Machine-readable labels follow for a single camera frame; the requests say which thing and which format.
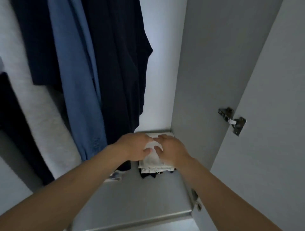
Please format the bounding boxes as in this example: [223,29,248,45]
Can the person's left forearm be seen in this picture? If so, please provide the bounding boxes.
[0,145,130,231]

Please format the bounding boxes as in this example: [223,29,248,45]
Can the plain navy top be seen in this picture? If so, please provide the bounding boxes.
[81,0,154,172]

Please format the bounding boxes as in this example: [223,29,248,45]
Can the grey sweater red stitching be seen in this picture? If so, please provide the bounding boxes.
[0,0,82,179]

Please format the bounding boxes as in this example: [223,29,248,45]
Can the person's right hand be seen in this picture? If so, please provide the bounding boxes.
[154,134,193,167]

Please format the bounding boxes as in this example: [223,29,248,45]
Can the blue denim shirt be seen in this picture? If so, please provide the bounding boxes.
[47,0,108,161]

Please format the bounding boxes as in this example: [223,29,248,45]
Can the white wardrobe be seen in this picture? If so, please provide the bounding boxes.
[0,0,305,231]

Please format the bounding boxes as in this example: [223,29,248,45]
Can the light grey clothes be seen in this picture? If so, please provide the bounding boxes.
[138,132,176,175]

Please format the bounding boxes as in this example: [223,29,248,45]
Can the person's right forearm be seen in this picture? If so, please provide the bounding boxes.
[182,157,284,231]

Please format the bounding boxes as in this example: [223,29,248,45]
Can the person's left hand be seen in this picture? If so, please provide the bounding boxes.
[111,133,154,161]

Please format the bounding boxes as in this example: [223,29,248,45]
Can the navy Vacation logo t-shirt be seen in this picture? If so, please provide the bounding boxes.
[10,0,64,93]

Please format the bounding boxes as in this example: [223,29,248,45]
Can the black clothes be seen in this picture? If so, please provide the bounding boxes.
[140,168,177,179]

